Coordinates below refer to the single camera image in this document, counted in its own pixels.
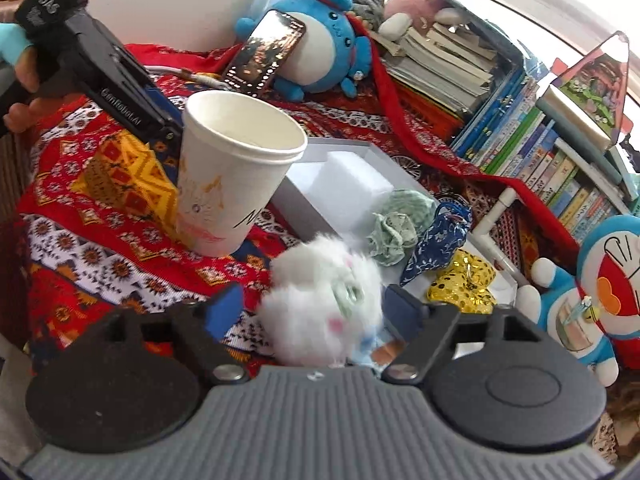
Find white foam block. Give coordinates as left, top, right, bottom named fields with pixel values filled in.
left=309, top=151, right=394, bottom=232

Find white shallow cardboard box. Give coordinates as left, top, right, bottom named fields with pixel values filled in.
left=269, top=140, right=520, bottom=311

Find blue round plush toy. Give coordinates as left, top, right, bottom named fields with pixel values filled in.
left=235, top=0, right=372, bottom=102

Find row of upright books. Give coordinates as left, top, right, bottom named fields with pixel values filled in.
left=452, top=67, right=634, bottom=236

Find navy floral pouch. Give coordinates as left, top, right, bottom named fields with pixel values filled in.
left=399, top=200, right=472, bottom=286

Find white fluffy plush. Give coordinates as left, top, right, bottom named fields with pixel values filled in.
left=257, top=234, right=383, bottom=367

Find smartphone with lit screen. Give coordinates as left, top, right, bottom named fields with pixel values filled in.
left=222, top=10, right=306, bottom=98

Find gold sequin bow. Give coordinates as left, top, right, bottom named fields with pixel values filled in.
left=425, top=249, right=497, bottom=314

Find person left hand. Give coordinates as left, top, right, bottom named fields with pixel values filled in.
left=1, top=23, right=80, bottom=133

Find colourful picture book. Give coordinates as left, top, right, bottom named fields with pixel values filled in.
left=537, top=30, right=630, bottom=153

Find white pvc pipe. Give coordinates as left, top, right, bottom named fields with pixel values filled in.
left=472, top=186, right=529, bottom=286

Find white paper cup cat drawing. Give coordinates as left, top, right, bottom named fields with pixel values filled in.
left=176, top=90, right=308, bottom=257

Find grey knitted toy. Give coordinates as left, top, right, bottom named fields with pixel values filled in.
left=352, top=0, right=385, bottom=30

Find green checked scrunchie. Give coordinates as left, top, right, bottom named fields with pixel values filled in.
left=367, top=188, right=438, bottom=266

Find stack of grey books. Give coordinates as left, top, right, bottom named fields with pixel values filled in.
left=382, top=11, right=516, bottom=119

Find pink plush on books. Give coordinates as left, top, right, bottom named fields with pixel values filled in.
left=378, top=0, right=469, bottom=41

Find Doraemon plush toy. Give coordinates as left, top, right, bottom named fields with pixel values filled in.
left=515, top=214, right=639, bottom=387

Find red patterned table cloth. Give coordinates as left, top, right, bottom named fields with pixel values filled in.
left=14, top=41, right=582, bottom=366

